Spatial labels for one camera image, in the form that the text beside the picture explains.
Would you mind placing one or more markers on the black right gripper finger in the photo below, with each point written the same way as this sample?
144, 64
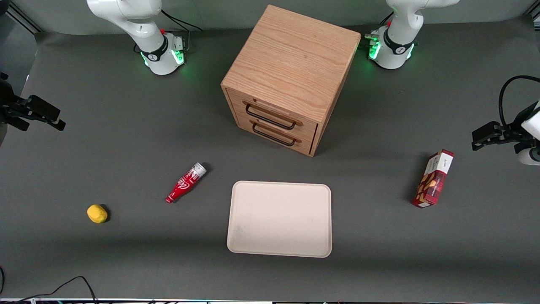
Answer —
17, 123
42, 108

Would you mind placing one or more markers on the beige plastic tray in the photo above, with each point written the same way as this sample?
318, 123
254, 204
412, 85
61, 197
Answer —
279, 219

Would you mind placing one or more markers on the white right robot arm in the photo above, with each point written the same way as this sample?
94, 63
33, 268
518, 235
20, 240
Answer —
139, 25

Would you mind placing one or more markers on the oak wooden drawer cabinet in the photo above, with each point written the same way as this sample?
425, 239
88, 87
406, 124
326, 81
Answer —
295, 55

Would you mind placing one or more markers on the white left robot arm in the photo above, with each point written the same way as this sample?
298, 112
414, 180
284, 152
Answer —
400, 25

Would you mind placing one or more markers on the red cookie box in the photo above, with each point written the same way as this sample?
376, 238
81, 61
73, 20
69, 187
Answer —
434, 179

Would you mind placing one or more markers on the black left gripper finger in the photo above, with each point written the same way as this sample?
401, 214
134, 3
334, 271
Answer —
488, 131
479, 145

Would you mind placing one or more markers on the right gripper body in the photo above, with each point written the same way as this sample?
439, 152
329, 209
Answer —
9, 108

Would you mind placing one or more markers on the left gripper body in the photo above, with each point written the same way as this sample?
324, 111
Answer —
511, 130

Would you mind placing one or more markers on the yellow lemon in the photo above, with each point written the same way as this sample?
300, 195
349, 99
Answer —
97, 213

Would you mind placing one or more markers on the red cola bottle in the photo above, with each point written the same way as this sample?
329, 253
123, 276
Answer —
184, 184

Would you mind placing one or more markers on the aluminium frame profile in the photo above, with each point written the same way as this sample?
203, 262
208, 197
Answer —
23, 17

